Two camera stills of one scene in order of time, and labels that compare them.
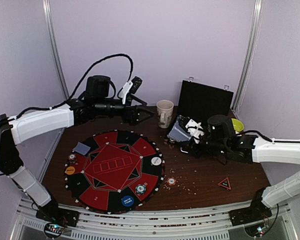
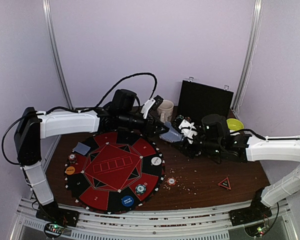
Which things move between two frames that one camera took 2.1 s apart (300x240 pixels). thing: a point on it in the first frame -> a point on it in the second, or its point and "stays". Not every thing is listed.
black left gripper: x=126 y=117 -> x=149 y=128
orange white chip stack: x=171 y=181 stays
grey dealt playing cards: x=82 y=148 stays
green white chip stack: x=140 y=189 stays
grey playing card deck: x=178 y=134 -> x=172 y=135
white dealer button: x=156 y=161 stays
